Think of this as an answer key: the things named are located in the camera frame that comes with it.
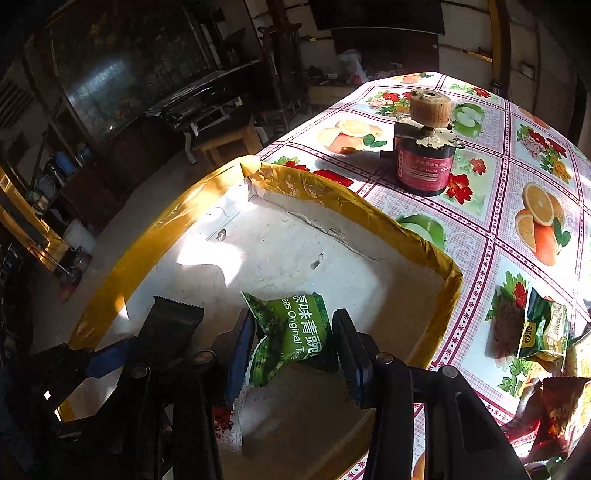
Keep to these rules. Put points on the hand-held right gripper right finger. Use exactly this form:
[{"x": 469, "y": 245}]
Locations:
[{"x": 353, "y": 371}]

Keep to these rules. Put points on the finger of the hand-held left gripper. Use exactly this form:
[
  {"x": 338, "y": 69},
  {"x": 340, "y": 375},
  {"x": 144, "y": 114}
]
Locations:
[
  {"x": 173, "y": 327},
  {"x": 111, "y": 359}
]

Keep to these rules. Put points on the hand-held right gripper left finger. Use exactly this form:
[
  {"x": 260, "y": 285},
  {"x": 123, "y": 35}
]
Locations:
[{"x": 238, "y": 362}]

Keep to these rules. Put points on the green pea snack packet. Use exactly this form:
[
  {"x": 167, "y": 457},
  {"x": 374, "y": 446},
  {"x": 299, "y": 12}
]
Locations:
[{"x": 291, "y": 337}]

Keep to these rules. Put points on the white foam box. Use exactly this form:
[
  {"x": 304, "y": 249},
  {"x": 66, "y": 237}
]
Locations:
[{"x": 277, "y": 240}]

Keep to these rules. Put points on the dark red snack packet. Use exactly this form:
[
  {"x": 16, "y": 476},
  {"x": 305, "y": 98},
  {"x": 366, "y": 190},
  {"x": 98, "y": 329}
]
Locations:
[{"x": 563, "y": 410}]

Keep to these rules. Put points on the white bucket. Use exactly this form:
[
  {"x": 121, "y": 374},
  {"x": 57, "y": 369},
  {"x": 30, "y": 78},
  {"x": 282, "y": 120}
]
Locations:
[{"x": 79, "y": 236}]

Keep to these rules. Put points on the gold-trimmed shelf unit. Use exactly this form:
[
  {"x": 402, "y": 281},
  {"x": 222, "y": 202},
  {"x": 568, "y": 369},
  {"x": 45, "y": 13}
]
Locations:
[{"x": 27, "y": 221}]

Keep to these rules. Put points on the blue bottle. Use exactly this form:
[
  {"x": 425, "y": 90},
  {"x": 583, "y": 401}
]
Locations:
[{"x": 65, "y": 165}]

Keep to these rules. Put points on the wooden stool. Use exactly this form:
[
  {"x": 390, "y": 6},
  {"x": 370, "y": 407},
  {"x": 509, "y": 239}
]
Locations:
[{"x": 231, "y": 141}]

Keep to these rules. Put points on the green and yellow snack packet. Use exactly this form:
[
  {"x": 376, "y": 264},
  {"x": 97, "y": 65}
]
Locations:
[{"x": 547, "y": 330}]

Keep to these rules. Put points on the fruit and flower print tablecloth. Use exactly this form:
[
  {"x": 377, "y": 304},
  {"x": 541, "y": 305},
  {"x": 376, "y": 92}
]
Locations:
[{"x": 485, "y": 221}]

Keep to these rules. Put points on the dark red motor, wooden spool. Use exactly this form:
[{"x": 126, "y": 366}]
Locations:
[{"x": 420, "y": 170}]

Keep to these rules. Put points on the black glossy table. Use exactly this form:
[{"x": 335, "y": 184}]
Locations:
[{"x": 203, "y": 99}]

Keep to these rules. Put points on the large glass fish tank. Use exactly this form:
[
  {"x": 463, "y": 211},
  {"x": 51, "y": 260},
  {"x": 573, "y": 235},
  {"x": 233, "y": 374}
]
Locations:
[{"x": 129, "y": 69}]

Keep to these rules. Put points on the white radiator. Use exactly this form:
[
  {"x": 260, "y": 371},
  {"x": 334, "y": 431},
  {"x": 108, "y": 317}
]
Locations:
[{"x": 14, "y": 106}]

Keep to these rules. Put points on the dark wooden chair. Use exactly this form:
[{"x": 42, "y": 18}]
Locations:
[{"x": 284, "y": 69}]

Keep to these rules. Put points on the white plastic bag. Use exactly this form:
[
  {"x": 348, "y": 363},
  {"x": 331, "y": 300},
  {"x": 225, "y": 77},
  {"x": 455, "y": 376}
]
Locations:
[{"x": 351, "y": 67}]

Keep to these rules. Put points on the black flat screen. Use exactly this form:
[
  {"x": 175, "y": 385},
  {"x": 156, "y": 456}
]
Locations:
[{"x": 378, "y": 14}]

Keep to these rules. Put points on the yellow pole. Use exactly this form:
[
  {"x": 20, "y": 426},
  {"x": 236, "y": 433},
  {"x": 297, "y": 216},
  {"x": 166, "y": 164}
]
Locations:
[{"x": 498, "y": 41}]

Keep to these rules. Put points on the white wall socket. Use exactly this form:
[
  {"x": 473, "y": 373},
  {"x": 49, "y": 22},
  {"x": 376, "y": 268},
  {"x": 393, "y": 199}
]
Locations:
[{"x": 527, "y": 68}]

